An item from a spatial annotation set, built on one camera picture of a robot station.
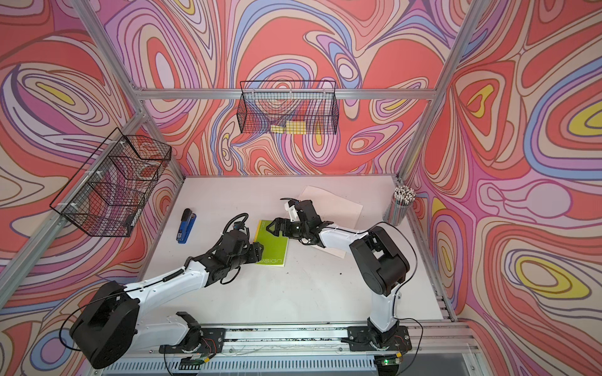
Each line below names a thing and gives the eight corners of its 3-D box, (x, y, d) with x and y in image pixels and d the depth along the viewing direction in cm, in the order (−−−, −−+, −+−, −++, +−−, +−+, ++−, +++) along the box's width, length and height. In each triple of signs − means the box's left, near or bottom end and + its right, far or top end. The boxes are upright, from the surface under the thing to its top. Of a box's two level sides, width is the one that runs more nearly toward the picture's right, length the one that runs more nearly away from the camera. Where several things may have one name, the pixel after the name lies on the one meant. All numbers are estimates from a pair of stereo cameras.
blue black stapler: (178, 243, 99) (173, 236, 94) (189, 215, 108) (184, 207, 104) (187, 243, 99) (181, 236, 94) (197, 215, 108) (192, 207, 104)
